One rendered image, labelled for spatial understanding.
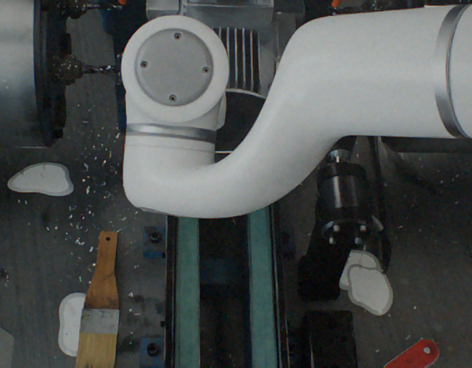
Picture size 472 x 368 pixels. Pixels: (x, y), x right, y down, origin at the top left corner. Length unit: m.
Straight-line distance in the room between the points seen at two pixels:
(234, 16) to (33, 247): 0.44
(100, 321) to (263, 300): 0.23
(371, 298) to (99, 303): 0.36
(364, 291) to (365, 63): 0.66
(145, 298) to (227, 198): 0.54
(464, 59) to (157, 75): 0.24
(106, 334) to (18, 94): 0.34
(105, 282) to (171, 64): 0.57
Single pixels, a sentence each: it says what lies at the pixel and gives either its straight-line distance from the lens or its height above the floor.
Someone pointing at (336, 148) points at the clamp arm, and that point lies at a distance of 1.07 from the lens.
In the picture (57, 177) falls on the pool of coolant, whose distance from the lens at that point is 1.31.
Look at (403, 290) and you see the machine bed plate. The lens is 1.26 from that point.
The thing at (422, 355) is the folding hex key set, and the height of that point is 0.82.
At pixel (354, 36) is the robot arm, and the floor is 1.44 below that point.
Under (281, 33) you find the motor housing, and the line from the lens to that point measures 1.12.
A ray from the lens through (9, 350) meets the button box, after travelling 0.95.
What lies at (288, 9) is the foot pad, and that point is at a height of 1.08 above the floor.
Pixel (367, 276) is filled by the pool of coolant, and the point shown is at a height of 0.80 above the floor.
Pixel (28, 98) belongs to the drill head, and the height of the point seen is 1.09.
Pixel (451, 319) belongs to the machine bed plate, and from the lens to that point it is 1.26.
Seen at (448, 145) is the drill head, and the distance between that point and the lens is 1.12.
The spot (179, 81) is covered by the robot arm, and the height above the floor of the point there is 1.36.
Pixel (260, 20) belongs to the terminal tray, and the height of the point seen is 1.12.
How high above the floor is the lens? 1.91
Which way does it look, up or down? 59 degrees down
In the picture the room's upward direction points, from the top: 6 degrees clockwise
